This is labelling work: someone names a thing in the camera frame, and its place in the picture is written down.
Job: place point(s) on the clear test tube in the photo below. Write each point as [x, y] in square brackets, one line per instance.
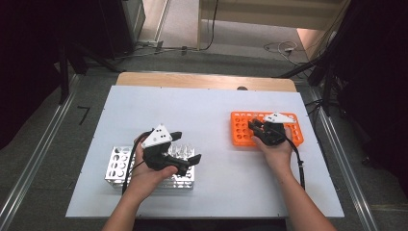
[180, 150]
[187, 150]
[173, 150]

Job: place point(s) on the grey cabinet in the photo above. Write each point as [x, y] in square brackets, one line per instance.
[134, 19]

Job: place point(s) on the person's dark clothing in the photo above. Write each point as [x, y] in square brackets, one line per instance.
[211, 225]

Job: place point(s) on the white board sheet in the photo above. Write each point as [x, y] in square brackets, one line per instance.
[198, 106]

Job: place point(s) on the black curtain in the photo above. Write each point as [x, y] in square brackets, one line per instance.
[378, 80]
[29, 48]

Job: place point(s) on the person's right hand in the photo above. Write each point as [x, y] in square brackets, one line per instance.
[279, 157]

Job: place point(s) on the beige wooden shelf unit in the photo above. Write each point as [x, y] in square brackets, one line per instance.
[272, 12]

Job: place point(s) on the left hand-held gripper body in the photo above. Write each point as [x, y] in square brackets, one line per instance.
[158, 136]

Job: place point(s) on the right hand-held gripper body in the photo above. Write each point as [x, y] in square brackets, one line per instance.
[277, 118]

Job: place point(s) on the aluminium floor rail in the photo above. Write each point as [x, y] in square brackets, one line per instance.
[38, 154]
[346, 166]

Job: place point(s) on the orange plastic test tube rack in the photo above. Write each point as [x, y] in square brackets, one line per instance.
[240, 128]

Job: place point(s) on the black metal stand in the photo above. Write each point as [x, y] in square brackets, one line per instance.
[327, 89]
[64, 73]

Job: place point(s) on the silver metal test tube rack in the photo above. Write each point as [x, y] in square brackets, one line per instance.
[118, 166]

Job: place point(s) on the person's left hand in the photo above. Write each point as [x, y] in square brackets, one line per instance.
[146, 181]

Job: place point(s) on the wooden table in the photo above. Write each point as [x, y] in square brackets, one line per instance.
[198, 80]

